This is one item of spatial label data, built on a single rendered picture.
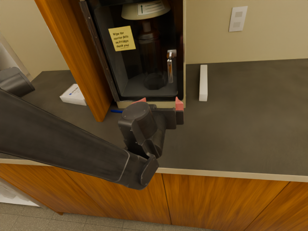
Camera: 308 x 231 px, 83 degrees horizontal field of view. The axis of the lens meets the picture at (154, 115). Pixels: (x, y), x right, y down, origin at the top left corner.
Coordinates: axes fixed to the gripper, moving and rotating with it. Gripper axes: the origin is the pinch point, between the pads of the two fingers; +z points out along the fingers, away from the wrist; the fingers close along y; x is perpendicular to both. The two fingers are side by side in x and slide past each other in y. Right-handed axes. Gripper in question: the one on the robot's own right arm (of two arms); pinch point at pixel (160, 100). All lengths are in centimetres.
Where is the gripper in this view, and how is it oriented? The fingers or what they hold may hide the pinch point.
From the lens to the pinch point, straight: 52.8
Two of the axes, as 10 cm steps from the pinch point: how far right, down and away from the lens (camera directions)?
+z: 1.5, -6.3, 7.6
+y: -9.8, 0.0, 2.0
